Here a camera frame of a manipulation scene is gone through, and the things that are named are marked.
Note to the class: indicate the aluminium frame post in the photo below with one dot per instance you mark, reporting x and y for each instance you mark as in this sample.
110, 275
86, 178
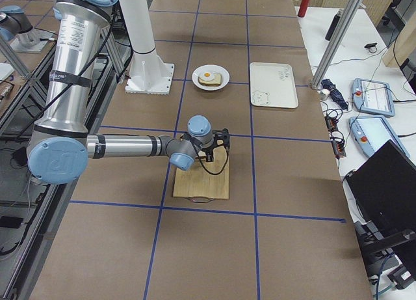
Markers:
346, 18

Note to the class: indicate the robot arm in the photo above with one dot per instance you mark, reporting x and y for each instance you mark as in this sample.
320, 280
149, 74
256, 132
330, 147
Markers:
14, 22
61, 144

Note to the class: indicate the black laptop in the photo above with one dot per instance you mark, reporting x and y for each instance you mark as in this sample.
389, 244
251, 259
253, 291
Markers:
384, 188

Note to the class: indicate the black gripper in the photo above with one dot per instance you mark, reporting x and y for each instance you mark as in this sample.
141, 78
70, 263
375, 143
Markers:
208, 151

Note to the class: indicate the bread slice on plate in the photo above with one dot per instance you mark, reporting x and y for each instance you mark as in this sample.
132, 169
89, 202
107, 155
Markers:
214, 83

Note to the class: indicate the far teach pendant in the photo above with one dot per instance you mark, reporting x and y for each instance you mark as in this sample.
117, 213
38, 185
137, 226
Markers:
373, 97

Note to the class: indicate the cream bear serving tray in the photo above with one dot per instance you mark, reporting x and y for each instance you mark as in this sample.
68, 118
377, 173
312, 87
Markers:
272, 85

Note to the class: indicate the black monitor stand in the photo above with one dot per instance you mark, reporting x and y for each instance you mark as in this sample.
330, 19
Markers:
375, 247

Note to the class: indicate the fried egg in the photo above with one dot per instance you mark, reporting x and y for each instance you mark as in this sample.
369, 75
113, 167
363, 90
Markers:
207, 76

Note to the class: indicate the folded dark blue umbrella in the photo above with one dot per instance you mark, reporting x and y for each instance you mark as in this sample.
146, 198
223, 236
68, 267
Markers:
335, 95

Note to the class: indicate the near teach pendant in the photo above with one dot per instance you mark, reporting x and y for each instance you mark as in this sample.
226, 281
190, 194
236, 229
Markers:
372, 132

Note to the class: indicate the white round plate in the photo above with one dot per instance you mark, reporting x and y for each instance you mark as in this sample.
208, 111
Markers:
211, 68

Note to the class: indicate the black water bottle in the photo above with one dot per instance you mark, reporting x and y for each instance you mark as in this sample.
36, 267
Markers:
333, 24

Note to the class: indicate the teach pendant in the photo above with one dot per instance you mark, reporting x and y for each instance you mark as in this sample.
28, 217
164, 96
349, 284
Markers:
373, 97
372, 132

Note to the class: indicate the bread slice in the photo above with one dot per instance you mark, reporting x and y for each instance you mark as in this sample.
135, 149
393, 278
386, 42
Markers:
214, 83
202, 156

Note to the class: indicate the small metal cup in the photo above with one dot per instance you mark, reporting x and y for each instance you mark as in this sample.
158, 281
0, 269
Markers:
324, 94

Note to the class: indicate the wooden cutting board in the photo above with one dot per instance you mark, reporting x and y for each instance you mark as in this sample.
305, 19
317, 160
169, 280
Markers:
204, 181

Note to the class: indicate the red water bottle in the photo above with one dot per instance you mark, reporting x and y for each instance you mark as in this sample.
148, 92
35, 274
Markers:
303, 8

